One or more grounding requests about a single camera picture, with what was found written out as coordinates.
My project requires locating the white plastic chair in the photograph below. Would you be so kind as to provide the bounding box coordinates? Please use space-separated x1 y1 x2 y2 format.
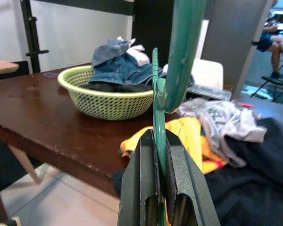
191 58 225 91

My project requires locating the black garment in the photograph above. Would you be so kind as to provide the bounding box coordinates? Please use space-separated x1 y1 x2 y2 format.
82 81 154 94

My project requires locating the person with bare legs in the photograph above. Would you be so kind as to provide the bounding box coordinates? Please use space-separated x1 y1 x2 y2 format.
251 0 283 80

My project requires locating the clear plastic storage box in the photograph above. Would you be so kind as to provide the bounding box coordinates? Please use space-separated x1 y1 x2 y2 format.
186 83 232 101

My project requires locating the navy garment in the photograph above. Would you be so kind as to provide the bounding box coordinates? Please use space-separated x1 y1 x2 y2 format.
113 117 283 226

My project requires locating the light green plastic basket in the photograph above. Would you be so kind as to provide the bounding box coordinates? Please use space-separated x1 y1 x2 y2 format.
57 65 158 121

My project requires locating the yellow garment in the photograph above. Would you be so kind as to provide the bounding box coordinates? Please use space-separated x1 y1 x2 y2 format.
119 116 229 175

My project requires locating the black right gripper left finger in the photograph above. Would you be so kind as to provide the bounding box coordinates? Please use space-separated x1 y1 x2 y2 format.
117 128 162 226

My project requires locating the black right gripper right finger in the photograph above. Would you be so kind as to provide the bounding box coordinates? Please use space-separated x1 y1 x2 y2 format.
165 130 221 226

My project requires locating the light grey printed garment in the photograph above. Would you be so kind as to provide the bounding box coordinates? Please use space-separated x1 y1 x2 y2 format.
176 97 267 168

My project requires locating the teal green plastic hanger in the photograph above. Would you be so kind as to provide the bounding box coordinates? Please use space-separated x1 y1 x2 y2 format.
151 0 207 226

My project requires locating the black tripod stand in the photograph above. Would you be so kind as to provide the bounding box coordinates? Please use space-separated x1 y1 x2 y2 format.
20 0 50 74

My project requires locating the black folding chair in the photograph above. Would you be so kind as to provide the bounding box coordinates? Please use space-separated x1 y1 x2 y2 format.
250 57 283 102

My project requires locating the blue denim jacket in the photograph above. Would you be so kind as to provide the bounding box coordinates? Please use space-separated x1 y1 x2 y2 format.
88 39 168 87

